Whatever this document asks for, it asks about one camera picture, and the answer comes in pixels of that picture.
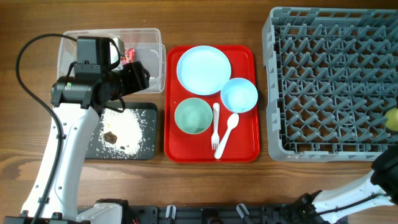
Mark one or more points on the white plastic spoon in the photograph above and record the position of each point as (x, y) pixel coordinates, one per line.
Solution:
(232, 122)

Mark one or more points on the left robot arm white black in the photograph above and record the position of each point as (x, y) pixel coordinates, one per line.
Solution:
(96, 77)

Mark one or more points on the clear plastic bin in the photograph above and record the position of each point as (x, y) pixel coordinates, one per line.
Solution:
(146, 42)

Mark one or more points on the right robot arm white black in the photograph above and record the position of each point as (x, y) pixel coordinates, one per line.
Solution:
(376, 188)

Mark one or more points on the rice food waste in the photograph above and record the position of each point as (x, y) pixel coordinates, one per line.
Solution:
(124, 132)

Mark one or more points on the light blue plate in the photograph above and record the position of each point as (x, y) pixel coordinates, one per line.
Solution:
(203, 70)

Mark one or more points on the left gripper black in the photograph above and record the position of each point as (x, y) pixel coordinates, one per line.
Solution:
(137, 79)

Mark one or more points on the light blue bowl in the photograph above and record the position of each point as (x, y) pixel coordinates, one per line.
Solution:
(239, 95)

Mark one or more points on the grey dishwasher rack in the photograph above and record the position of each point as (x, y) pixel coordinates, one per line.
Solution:
(331, 78)

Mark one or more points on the yellow plastic cup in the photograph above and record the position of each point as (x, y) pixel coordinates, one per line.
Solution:
(392, 119)

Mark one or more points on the black tray bin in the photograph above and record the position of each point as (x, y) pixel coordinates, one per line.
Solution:
(136, 133)

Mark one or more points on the red serving tray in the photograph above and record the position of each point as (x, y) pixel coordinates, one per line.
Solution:
(244, 143)

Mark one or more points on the green bowl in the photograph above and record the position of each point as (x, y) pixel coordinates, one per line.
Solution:
(193, 116)

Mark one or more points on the white plastic fork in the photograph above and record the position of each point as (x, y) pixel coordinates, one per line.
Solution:
(215, 139)

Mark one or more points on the red snack wrapper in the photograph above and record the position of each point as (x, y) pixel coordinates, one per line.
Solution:
(128, 56)

